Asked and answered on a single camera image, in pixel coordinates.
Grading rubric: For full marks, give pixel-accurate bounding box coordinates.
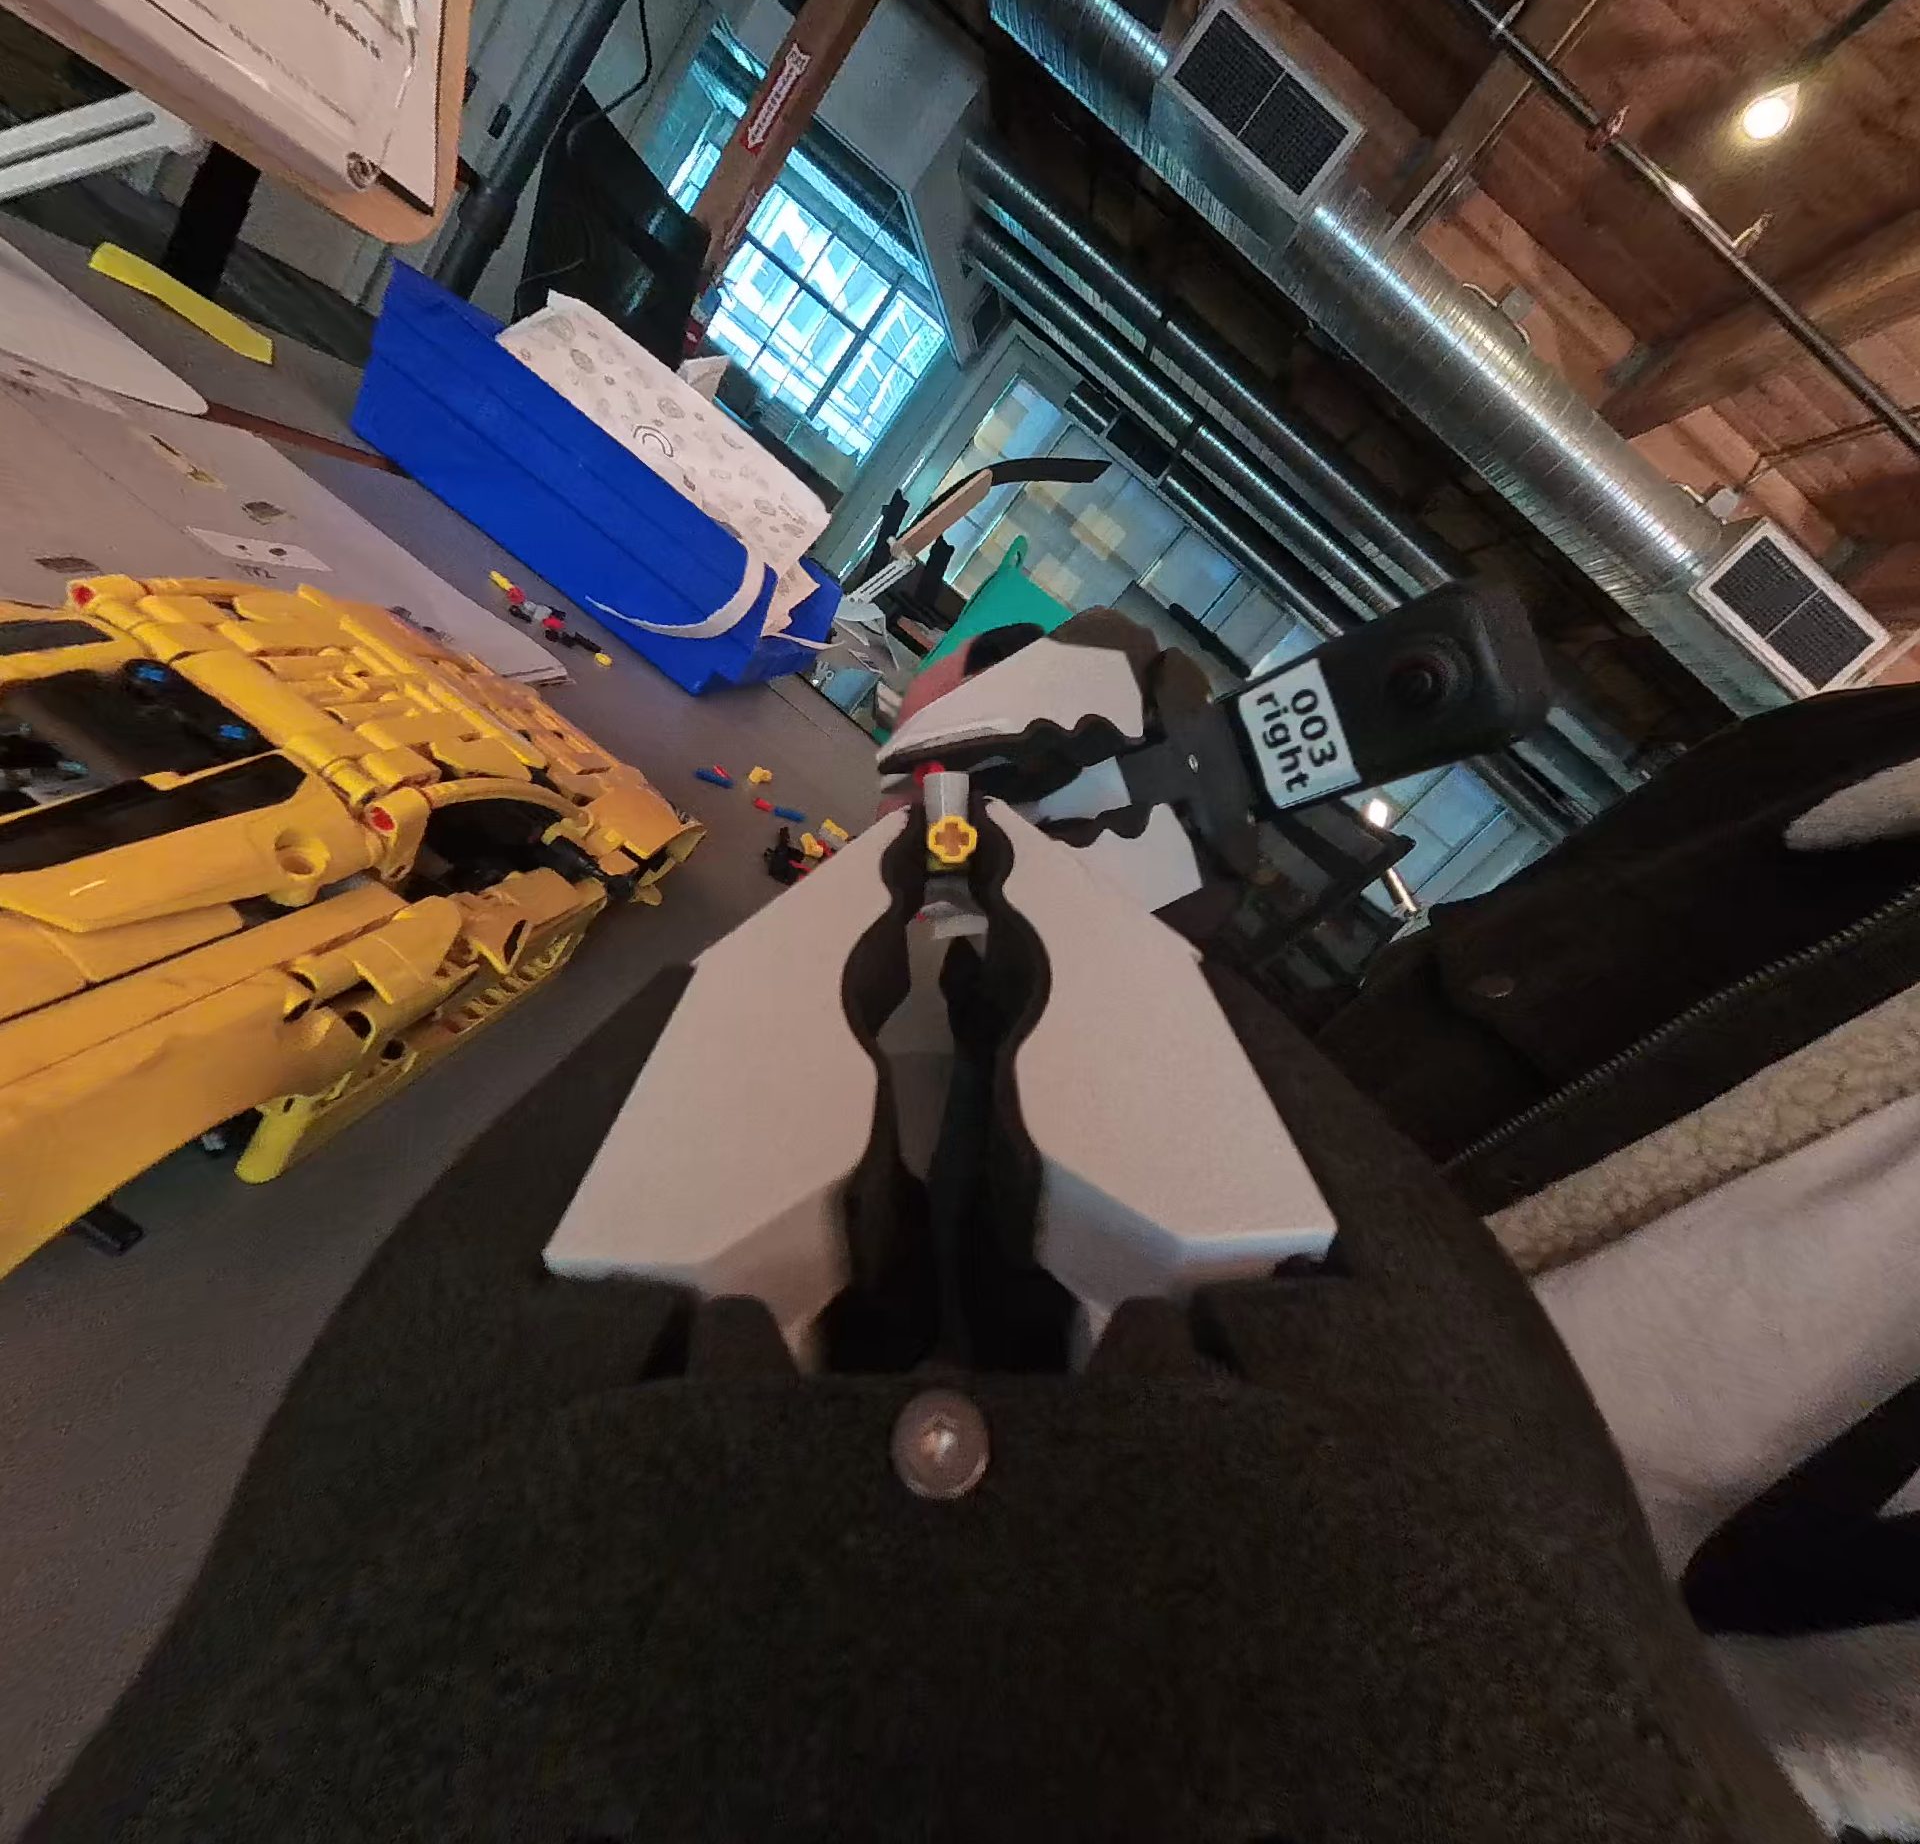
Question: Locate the window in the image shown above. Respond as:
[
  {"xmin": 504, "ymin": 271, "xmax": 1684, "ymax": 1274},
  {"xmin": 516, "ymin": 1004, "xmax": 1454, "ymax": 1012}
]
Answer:
[{"xmin": 704, "ymin": 170, "xmax": 949, "ymax": 458}]

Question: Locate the green plastic bin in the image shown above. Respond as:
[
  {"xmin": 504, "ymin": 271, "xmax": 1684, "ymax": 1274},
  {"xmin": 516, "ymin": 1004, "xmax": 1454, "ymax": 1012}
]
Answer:
[{"xmin": 944, "ymin": 528, "xmax": 1083, "ymax": 676}]

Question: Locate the cluster of mixed small pins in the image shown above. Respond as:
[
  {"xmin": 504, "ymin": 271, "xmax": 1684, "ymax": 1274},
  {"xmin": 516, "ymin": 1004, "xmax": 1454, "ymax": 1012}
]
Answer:
[{"xmin": 487, "ymin": 571, "xmax": 616, "ymax": 666}]

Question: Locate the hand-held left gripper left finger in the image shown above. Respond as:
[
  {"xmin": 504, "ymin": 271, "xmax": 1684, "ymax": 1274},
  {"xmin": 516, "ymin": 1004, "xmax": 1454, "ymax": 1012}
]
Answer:
[{"xmin": 544, "ymin": 808, "xmax": 913, "ymax": 1288}]

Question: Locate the instruction sheet with coloured blocks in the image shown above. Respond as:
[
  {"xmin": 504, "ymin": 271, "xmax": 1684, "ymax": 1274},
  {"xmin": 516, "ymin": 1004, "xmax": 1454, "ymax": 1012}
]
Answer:
[{"xmin": 0, "ymin": 0, "xmax": 457, "ymax": 195}]

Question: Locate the wooden post with red label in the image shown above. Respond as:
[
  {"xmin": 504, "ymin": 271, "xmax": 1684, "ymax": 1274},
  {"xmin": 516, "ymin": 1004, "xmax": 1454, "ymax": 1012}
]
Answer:
[{"xmin": 688, "ymin": 0, "xmax": 918, "ymax": 285}]

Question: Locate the silver air duct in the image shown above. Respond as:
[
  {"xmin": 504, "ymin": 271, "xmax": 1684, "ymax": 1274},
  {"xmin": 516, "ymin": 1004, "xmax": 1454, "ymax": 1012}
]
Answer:
[{"xmin": 959, "ymin": 0, "xmax": 1920, "ymax": 720}]

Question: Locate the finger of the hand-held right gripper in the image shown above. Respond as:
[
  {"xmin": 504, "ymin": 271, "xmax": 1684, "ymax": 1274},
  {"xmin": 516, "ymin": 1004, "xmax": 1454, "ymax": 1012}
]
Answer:
[
  {"xmin": 1034, "ymin": 756, "xmax": 1208, "ymax": 917},
  {"xmin": 874, "ymin": 638, "xmax": 1158, "ymax": 777}
]

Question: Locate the white paper strip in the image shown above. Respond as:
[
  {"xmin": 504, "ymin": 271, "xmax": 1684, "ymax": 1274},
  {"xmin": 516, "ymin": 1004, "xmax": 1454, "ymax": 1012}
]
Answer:
[{"xmin": 587, "ymin": 560, "xmax": 773, "ymax": 640}]

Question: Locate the pile of red black pins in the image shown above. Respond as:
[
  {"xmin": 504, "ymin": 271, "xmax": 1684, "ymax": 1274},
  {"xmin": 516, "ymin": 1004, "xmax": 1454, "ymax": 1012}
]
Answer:
[{"xmin": 700, "ymin": 764, "xmax": 857, "ymax": 885}]

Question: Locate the black metal pole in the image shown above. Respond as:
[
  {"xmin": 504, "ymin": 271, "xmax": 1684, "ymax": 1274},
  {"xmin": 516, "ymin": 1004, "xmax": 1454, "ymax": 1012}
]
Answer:
[{"xmin": 437, "ymin": 0, "xmax": 670, "ymax": 292}]

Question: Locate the wooden board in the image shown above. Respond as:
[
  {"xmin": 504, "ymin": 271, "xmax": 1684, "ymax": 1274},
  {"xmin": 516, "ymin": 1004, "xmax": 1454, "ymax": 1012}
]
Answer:
[{"xmin": 0, "ymin": 0, "xmax": 482, "ymax": 246}]

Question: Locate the person's right hand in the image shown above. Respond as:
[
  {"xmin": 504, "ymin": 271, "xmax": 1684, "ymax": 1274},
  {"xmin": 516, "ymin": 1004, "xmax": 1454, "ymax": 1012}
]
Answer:
[{"xmin": 898, "ymin": 620, "xmax": 1047, "ymax": 736}]

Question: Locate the grey desk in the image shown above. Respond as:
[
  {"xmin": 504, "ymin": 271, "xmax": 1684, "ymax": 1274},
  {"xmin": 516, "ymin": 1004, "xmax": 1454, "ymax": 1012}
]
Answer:
[{"xmin": 0, "ymin": 216, "xmax": 932, "ymax": 1844}]

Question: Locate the yellow brick toy car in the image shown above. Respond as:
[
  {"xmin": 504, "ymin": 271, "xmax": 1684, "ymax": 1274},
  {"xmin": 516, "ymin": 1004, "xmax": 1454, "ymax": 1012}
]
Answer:
[{"xmin": 0, "ymin": 577, "xmax": 709, "ymax": 1276}]

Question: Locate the blue plastic bin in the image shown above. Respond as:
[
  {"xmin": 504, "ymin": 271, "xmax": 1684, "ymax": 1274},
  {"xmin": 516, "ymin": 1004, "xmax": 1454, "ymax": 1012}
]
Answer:
[{"xmin": 349, "ymin": 261, "xmax": 843, "ymax": 695}]

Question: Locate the white ceiling vent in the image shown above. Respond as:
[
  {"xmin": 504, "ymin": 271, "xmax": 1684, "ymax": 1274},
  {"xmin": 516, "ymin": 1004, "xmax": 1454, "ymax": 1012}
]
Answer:
[
  {"xmin": 1164, "ymin": 0, "xmax": 1369, "ymax": 212},
  {"xmin": 1695, "ymin": 521, "xmax": 1892, "ymax": 692}
]

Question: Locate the yellow paper scrap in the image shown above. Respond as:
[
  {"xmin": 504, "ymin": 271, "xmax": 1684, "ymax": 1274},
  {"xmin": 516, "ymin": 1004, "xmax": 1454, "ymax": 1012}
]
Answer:
[{"xmin": 88, "ymin": 243, "xmax": 278, "ymax": 363}]

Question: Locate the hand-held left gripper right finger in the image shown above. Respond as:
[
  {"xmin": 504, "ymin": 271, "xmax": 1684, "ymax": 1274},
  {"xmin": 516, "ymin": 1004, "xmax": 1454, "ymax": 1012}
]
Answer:
[{"xmin": 981, "ymin": 796, "xmax": 1342, "ymax": 1285}]

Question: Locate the grey perforated beam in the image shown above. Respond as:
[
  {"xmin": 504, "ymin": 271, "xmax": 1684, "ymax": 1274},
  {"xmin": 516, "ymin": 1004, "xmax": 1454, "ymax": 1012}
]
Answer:
[{"xmin": 913, "ymin": 767, "xmax": 987, "ymax": 945}]

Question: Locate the building instruction booklet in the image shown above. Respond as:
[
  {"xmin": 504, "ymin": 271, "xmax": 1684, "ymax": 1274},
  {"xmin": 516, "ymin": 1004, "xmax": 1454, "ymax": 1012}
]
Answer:
[{"xmin": 0, "ymin": 359, "xmax": 573, "ymax": 692}]

